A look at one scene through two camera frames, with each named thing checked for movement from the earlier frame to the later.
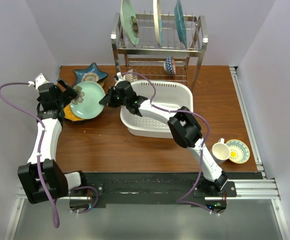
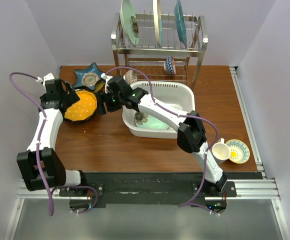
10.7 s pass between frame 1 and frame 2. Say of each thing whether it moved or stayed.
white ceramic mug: stayed
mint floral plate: moved
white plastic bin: stayed
